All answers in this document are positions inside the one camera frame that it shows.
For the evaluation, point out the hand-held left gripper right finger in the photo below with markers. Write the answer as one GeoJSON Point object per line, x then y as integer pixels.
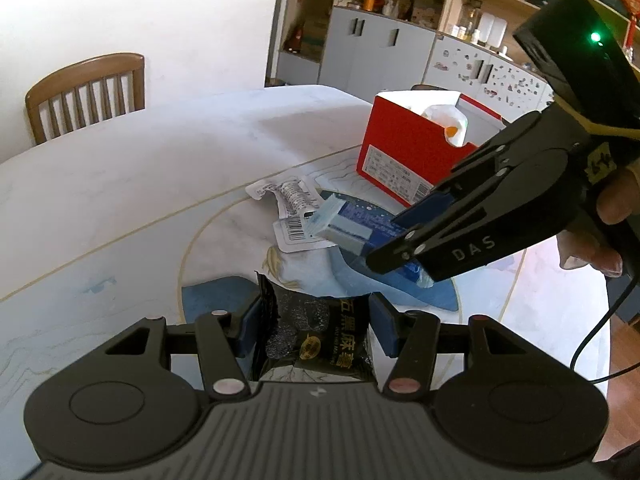
{"type": "Point", "coordinates": [385, 325]}

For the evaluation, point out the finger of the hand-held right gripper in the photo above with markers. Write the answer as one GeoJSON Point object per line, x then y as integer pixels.
{"type": "Point", "coordinates": [395, 257]}
{"type": "Point", "coordinates": [420, 212]}

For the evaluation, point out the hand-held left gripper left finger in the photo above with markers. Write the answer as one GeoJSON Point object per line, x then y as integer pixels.
{"type": "Point", "coordinates": [248, 330]}

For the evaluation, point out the black snack packet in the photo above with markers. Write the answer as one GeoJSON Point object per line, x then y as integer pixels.
{"type": "Point", "coordinates": [300, 320]}

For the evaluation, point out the blue and white box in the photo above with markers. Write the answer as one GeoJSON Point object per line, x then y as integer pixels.
{"type": "Point", "coordinates": [345, 225]}

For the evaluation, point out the red cardboard box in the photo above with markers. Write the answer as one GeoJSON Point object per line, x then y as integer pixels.
{"type": "Point", "coordinates": [395, 135]}

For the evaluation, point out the white marble desktop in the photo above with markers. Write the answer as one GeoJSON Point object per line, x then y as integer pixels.
{"type": "Point", "coordinates": [125, 170]}

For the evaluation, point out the person's right hand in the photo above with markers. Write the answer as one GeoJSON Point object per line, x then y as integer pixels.
{"type": "Point", "coordinates": [620, 195]}

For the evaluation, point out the white barcode card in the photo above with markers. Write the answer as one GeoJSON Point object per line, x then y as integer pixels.
{"type": "Point", "coordinates": [295, 232]}

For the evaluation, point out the wooden chair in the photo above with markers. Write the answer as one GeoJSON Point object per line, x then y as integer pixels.
{"type": "Point", "coordinates": [427, 88]}
{"type": "Point", "coordinates": [85, 67]}

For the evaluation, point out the white blister pack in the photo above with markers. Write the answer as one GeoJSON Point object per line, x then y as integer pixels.
{"type": "Point", "coordinates": [280, 192]}

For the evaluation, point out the white plastic containers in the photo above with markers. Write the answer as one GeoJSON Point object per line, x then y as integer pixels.
{"type": "Point", "coordinates": [492, 30]}

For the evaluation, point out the wooden shelf cabinet grey doors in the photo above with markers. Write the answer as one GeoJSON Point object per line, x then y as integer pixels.
{"type": "Point", "coordinates": [370, 45]}

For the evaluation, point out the red hanging decoration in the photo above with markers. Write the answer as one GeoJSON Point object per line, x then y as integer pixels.
{"type": "Point", "coordinates": [631, 2]}

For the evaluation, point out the orange bottle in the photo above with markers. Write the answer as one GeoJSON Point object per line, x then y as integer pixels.
{"type": "Point", "coordinates": [370, 2]}

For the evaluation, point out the person's dark clothing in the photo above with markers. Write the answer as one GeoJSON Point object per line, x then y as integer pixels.
{"type": "Point", "coordinates": [625, 462]}

